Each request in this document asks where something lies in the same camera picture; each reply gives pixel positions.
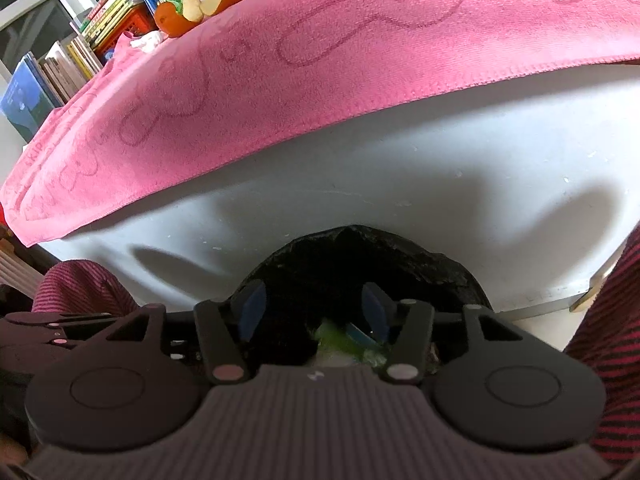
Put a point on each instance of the trash bin with black bag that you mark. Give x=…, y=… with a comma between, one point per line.
x=350, y=260

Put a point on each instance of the red plastic crate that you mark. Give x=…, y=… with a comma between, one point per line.
x=132, y=35

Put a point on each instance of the stack of flat books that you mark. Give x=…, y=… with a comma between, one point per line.
x=110, y=10

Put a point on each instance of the pink printed towel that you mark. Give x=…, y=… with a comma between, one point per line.
x=300, y=60

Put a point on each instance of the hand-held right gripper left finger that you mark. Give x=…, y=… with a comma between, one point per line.
x=252, y=310

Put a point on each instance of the person's left leg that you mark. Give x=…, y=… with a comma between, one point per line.
x=75, y=285

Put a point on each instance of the person's leg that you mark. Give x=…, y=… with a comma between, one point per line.
x=615, y=360
x=75, y=285

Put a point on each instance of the row of worn upright books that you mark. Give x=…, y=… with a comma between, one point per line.
x=45, y=90

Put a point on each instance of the crumpled white tissue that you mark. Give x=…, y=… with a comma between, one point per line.
x=147, y=41

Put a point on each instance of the person's right leg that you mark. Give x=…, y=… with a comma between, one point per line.
x=615, y=360

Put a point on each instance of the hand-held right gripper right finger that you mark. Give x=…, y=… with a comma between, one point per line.
x=375, y=310

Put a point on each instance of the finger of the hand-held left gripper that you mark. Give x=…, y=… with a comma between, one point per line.
x=75, y=319

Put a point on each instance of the wooden frame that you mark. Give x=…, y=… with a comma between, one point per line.
x=592, y=292

